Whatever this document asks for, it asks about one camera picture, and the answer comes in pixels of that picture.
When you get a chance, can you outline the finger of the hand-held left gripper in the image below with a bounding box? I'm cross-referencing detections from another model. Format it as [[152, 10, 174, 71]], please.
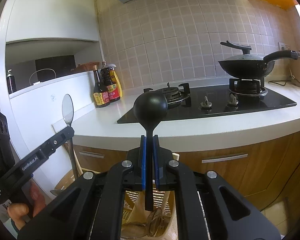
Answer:
[[39, 126, 75, 160]]

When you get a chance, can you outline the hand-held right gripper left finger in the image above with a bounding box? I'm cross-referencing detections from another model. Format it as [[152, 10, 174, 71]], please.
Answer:
[[17, 135, 148, 240]]

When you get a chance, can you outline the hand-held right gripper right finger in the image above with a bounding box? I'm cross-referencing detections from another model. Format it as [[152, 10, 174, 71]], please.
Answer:
[[152, 135, 282, 240]]

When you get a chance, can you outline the long metal spoon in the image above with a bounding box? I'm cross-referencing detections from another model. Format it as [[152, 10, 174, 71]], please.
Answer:
[[62, 94, 78, 179]]

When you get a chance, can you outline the black plastic ladle spoon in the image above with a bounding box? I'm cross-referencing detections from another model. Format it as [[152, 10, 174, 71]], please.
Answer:
[[133, 92, 168, 211]]

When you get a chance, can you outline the clear plastic spoon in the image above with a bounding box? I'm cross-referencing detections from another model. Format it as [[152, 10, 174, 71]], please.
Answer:
[[130, 206, 165, 237]]

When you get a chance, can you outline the yellow plastic utensil basket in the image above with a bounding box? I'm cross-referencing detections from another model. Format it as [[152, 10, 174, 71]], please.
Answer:
[[52, 152, 180, 240]]

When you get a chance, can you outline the person's left hand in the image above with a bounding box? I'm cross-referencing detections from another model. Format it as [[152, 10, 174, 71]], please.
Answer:
[[7, 180, 47, 238]]

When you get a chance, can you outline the white counter with wooden cabinets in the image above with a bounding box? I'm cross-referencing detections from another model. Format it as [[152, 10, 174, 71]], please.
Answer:
[[51, 80, 300, 210]]

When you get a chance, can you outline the black glass gas stove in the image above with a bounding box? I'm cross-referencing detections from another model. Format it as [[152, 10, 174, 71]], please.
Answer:
[[117, 79, 297, 124]]

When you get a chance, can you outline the slim dark soy sauce bottle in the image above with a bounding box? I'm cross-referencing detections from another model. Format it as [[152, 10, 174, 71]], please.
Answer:
[[93, 65, 110, 108]]

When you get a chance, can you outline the dark spray can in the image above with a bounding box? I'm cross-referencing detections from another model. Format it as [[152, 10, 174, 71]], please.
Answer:
[[6, 69, 17, 94]]

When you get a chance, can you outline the wide dark sauce bottle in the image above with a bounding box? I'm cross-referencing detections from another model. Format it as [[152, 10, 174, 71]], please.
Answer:
[[101, 61, 122, 103]]

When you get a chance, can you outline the yellow bottle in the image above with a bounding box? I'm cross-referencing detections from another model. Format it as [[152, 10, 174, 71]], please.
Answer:
[[109, 64, 124, 98]]

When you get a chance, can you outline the black wok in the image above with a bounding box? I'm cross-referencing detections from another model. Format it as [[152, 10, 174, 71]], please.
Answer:
[[218, 50, 298, 79]]

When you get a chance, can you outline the white cable loop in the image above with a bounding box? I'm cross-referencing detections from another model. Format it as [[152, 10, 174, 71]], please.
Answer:
[[29, 68, 57, 85]]

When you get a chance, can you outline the wok lid with black handle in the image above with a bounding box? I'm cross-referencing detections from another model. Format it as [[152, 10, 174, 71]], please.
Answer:
[[220, 41, 265, 62]]

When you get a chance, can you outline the black power cable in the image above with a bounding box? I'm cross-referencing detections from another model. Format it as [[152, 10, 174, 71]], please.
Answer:
[[268, 79, 300, 90]]

